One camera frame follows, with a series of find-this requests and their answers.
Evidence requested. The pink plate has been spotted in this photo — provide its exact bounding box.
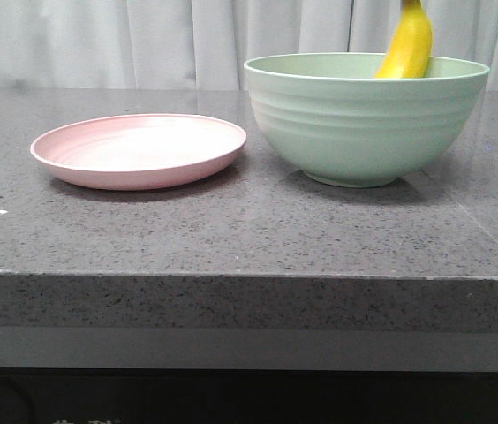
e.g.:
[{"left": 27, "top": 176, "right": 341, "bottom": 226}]
[{"left": 30, "top": 114, "right": 246, "bottom": 191}]

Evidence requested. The green bowl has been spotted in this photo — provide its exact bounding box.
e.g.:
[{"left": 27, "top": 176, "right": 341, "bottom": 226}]
[{"left": 245, "top": 52, "right": 489, "bottom": 187}]

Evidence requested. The white curtain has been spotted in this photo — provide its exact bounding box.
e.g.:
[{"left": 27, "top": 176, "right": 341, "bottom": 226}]
[{"left": 0, "top": 0, "right": 498, "bottom": 93}]

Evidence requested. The yellow banana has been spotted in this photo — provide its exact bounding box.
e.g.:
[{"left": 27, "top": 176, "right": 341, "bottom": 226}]
[{"left": 374, "top": 0, "right": 433, "bottom": 79}]

